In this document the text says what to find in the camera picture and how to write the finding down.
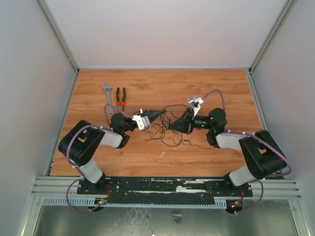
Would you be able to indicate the silver adjustable wrench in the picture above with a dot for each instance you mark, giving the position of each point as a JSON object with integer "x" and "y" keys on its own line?
{"x": 107, "y": 89}

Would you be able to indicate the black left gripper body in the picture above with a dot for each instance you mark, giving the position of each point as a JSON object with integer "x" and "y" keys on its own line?
{"x": 144, "y": 113}

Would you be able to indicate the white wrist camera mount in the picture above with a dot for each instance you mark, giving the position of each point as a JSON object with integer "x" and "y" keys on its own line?
{"x": 195, "y": 103}
{"x": 136, "y": 118}

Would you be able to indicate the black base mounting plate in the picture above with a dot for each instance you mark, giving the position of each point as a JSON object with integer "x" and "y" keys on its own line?
{"x": 166, "y": 190}

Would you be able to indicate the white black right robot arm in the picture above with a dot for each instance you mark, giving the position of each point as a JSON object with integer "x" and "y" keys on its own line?
{"x": 262, "y": 155}

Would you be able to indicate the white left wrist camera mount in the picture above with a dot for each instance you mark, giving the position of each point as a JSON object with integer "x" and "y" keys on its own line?
{"x": 136, "y": 118}

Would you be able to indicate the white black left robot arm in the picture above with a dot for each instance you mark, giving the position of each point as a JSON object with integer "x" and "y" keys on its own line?
{"x": 80, "y": 144}

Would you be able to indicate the aluminium frame rail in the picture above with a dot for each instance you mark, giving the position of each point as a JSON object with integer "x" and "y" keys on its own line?
{"x": 280, "y": 87}

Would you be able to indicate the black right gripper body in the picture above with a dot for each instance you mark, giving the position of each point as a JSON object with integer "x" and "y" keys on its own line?
{"x": 190, "y": 122}

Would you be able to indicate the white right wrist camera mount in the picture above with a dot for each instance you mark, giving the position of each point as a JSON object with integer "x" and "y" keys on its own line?
{"x": 195, "y": 103}

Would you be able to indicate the orange black pliers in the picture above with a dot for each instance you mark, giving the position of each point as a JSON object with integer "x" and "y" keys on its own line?
{"x": 120, "y": 103}

